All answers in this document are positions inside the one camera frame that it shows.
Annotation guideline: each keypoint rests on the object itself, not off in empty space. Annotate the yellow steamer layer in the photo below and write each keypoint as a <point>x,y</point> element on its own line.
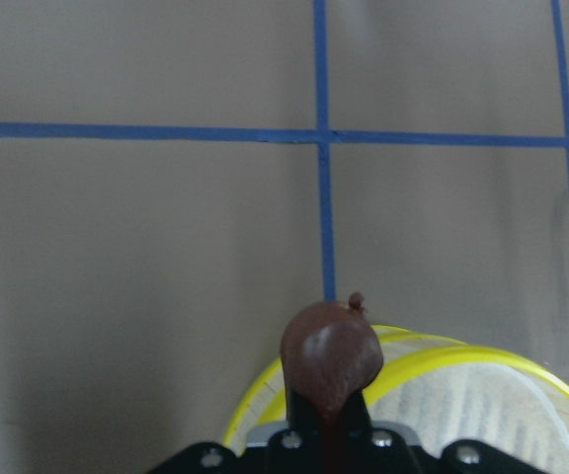
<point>264,401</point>
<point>447,393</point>

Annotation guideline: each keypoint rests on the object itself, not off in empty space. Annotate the brown bun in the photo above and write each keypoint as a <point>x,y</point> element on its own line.
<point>334,348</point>

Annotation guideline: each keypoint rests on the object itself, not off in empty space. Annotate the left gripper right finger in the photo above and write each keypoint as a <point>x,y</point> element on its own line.
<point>354,418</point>

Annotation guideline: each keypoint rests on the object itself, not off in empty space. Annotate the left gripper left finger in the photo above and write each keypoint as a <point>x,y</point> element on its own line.
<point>302,414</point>

